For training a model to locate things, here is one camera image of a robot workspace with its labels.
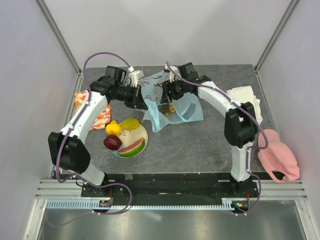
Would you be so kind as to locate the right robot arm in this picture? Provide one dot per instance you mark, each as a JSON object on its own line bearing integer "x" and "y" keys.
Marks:
{"x": 240, "y": 125}

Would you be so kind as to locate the fake watermelon slice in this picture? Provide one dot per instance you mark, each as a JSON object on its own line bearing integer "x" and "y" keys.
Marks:
{"x": 133, "y": 150}

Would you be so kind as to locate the slotted cable duct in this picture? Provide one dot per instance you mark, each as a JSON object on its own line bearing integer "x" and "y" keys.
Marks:
{"x": 102, "y": 204}

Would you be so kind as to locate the yellow fake mango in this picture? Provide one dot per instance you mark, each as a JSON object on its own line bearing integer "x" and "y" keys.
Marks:
{"x": 130, "y": 124}

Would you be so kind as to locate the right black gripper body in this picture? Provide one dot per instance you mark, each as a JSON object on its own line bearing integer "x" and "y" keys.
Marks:
{"x": 177, "y": 89}

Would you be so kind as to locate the cream and blue plate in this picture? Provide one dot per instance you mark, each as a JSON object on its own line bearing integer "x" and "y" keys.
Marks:
{"x": 128, "y": 137}

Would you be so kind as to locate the red fake apple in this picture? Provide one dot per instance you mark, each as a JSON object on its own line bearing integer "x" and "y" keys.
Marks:
{"x": 112, "y": 142}

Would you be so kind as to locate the left aluminium frame post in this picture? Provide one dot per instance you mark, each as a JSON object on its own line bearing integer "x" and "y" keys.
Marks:
{"x": 46, "y": 13}

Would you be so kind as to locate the white folded cloth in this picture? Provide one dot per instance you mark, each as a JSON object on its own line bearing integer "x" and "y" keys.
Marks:
{"x": 245, "y": 94}

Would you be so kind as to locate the fake brown grape cluster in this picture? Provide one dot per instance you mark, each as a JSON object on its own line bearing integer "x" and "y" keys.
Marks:
{"x": 167, "y": 109}

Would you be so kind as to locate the floral orange napkin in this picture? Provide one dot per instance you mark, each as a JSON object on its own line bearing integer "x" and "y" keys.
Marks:
{"x": 103, "y": 118}

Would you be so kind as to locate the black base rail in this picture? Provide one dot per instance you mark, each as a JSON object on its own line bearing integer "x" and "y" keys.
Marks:
{"x": 214, "y": 185}

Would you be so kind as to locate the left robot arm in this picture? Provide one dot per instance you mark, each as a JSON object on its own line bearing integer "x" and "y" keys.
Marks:
{"x": 67, "y": 147}

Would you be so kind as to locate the light blue plastic bag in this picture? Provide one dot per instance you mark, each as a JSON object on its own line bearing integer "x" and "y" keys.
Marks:
{"x": 187, "y": 108}

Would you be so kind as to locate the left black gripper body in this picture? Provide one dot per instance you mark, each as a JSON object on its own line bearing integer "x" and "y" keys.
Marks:
{"x": 130, "y": 95}

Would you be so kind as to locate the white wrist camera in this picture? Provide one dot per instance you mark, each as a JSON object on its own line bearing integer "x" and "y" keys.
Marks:
{"x": 172, "y": 70}
{"x": 135, "y": 76}

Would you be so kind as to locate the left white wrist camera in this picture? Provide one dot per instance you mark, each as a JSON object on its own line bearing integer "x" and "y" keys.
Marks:
{"x": 135, "y": 76}

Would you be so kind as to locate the pink cap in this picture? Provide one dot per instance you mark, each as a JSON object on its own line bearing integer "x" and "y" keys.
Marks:
{"x": 276, "y": 157}

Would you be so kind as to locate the aluminium frame post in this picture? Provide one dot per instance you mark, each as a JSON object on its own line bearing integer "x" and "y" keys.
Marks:
{"x": 46, "y": 13}
{"x": 276, "y": 33}

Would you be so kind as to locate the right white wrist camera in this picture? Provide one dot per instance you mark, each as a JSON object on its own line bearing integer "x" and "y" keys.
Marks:
{"x": 172, "y": 70}

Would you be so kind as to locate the right aluminium frame post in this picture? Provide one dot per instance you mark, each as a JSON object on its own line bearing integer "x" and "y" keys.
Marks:
{"x": 276, "y": 33}

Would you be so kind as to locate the yellow fake lemon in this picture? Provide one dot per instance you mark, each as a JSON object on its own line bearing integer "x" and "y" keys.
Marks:
{"x": 113, "y": 128}

